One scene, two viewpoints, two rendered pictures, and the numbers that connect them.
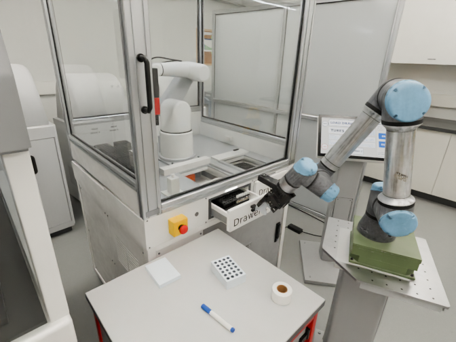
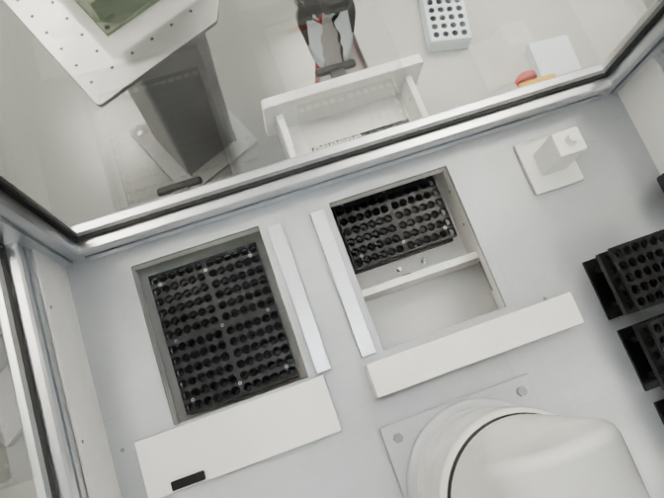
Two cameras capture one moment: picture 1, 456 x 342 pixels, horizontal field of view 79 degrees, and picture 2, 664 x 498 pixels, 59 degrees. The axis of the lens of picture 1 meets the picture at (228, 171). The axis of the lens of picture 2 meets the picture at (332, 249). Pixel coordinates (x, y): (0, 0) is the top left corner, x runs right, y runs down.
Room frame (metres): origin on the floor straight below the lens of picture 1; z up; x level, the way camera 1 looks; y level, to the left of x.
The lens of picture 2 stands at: (1.66, 0.06, 1.81)
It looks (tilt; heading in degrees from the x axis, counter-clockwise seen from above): 75 degrees down; 197
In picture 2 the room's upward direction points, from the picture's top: 8 degrees clockwise
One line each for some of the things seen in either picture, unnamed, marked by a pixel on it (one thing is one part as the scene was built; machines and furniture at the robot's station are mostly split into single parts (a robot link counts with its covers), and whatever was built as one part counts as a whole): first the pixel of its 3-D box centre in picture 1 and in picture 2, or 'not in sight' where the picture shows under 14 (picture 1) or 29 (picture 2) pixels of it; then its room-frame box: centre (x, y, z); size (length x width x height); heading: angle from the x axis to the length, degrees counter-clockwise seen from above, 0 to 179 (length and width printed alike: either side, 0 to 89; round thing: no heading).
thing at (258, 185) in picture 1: (271, 184); not in sight; (1.45, -0.25, 0.87); 0.29 x 0.02 x 0.11; 134
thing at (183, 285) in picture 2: not in sight; (224, 327); (1.60, -0.12, 0.87); 0.22 x 0.18 x 0.06; 44
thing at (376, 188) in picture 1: (385, 199); not in sight; (1.02, -0.65, 1.03); 0.13 x 0.12 x 0.14; 167
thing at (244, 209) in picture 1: (250, 210); not in sight; (1.14, -0.11, 0.87); 0.29 x 0.02 x 0.11; 134
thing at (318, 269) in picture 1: (341, 210); not in sight; (1.82, -0.86, 0.51); 0.50 x 0.45 x 1.02; 172
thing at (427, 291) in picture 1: (373, 262); not in sight; (1.02, -0.68, 0.70); 0.45 x 0.44 x 0.12; 67
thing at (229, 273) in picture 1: (227, 271); not in sight; (0.84, -0.01, 0.78); 0.12 x 0.08 x 0.04; 32
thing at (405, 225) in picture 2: (222, 196); (380, 198); (1.29, 0.03, 0.87); 0.22 x 0.18 x 0.06; 44
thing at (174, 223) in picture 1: (178, 225); not in sight; (1.00, 0.20, 0.88); 0.07 x 0.05 x 0.07; 134
